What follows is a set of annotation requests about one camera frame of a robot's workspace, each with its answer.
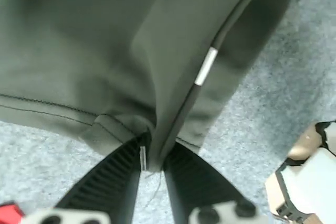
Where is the black cable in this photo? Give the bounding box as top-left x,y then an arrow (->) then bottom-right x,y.
156,0 -> 276,166

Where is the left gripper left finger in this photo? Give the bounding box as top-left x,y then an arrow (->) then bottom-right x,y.
25,133 -> 148,224

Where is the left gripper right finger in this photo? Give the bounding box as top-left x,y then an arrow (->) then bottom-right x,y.
162,142 -> 267,224

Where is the olive green shirt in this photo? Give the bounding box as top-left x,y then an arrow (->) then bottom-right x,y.
0,0 -> 312,174

